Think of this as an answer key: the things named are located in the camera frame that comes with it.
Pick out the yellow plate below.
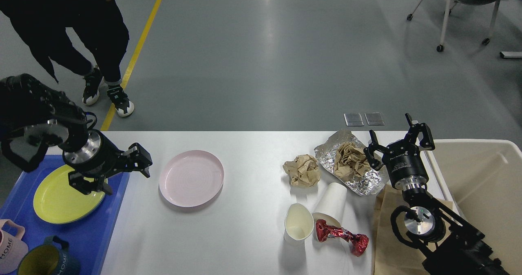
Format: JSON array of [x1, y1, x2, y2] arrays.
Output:
[[33, 165, 106, 224]]

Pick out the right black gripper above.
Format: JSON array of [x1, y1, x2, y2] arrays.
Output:
[[363, 113, 436, 190]]

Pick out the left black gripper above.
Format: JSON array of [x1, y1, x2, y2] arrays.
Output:
[[63, 129, 153, 195]]

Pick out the lying white paper cup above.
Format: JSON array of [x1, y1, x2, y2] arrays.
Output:
[[312, 183, 347, 227]]

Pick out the pink mug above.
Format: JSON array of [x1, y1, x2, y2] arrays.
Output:
[[0, 219, 29, 275]]

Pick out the person in black coat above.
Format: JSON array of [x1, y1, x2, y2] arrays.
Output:
[[1, 0, 135, 117]]

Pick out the brown paper bag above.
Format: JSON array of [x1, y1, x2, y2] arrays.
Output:
[[370, 184, 428, 275]]

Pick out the crumpled brown paper ball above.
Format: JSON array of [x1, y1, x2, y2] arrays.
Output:
[[282, 154, 321, 188]]

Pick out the aluminium foil sheet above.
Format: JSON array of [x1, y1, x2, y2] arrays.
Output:
[[314, 129, 389, 196]]

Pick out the metal floor plate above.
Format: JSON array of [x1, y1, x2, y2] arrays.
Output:
[[364, 113, 385, 126], [343, 113, 364, 127]]

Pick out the left metal floor plate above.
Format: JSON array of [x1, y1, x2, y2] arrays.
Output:
[[343, 113, 364, 127]]

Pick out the upright white paper cup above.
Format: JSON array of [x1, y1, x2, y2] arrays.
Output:
[[283, 203, 314, 246]]

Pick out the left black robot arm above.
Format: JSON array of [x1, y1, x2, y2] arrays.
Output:
[[0, 73, 153, 195]]

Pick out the right metal floor plate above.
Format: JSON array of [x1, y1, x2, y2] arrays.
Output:
[[364, 113, 385, 126]]

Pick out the beige plastic bin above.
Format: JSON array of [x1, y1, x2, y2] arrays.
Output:
[[427, 139, 522, 275]]

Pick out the red foil wrapper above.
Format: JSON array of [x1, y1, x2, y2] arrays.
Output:
[[315, 219, 369, 257]]

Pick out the white bar on floor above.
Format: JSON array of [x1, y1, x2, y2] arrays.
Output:
[[499, 51, 522, 59]]

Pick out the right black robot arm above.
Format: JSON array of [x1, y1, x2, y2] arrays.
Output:
[[364, 113, 507, 275]]

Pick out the blue plastic tray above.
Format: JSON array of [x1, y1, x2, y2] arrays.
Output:
[[0, 155, 129, 275]]

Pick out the crumpled brown paper on foil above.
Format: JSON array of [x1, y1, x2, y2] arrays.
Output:
[[334, 142, 371, 182]]

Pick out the dark teal mug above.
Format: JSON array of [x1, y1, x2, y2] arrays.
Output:
[[17, 235, 81, 275]]

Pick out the pink plate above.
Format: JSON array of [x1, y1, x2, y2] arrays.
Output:
[[159, 150, 224, 208]]

